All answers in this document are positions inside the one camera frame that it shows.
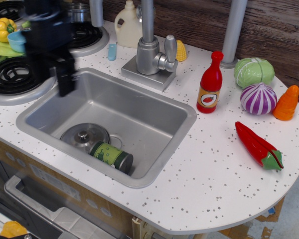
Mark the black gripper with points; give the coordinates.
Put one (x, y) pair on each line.
(47, 47)

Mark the red sauce bottle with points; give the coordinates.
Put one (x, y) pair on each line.
(210, 85)

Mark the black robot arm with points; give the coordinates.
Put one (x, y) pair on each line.
(42, 7)

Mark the grey toy sink basin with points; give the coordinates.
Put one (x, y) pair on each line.
(140, 122)

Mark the black rear right burner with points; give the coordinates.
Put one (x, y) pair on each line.
(87, 39)

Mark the black burner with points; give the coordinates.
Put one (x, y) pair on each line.
(87, 39)
(12, 9)
(18, 84)

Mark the light blue small block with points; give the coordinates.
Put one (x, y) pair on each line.
(112, 52)

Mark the black front left burner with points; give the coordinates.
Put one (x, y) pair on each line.
(18, 84)

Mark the light blue toy bowl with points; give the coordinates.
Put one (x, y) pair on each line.
(17, 41)

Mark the steel cooking pot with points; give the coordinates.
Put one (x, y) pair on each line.
(78, 12)

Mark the grey left support pole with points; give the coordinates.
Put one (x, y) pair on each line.
(96, 12)

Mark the grey support pole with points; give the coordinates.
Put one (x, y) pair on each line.
(96, 12)
(233, 30)

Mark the green toy pea pod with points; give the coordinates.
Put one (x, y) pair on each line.
(6, 50)

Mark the steel pot lid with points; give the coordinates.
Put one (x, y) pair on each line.
(84, 136)

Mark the cream toy detergent jug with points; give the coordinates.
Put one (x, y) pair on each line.
(127, 26)

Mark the yellow toy bell pepper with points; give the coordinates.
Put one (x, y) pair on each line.
(7, 26)

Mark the black rear left burner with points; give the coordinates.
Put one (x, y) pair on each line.
(12, 9)

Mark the silver toy faucet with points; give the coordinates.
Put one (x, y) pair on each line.
(150, 66)

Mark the green label tin can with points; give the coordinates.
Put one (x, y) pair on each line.
(112, 156)

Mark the yellow toy corn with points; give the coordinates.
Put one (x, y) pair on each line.
(181, 54)

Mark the yellow object bottom left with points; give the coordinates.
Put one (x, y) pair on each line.
(12, 229)

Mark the grey right support pole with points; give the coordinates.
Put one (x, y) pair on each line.
(233, 30)

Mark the green toy cabbage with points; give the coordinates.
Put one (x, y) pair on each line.
(254, 70)

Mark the purple toy onion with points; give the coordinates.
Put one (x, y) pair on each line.
(258, 99)

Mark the red toy chili pepper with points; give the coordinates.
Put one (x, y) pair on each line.
(265, 154)

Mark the orange toy carrot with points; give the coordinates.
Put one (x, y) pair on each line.
(287, 104)

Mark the grey oven door handle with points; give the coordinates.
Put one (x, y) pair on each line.
(72, 225)

